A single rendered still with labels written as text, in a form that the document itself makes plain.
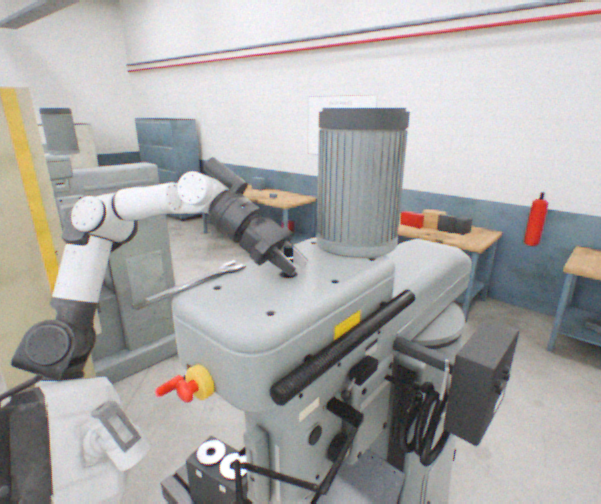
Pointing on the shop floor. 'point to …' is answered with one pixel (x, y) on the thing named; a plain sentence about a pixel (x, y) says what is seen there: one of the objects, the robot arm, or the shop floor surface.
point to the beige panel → (9, 221)
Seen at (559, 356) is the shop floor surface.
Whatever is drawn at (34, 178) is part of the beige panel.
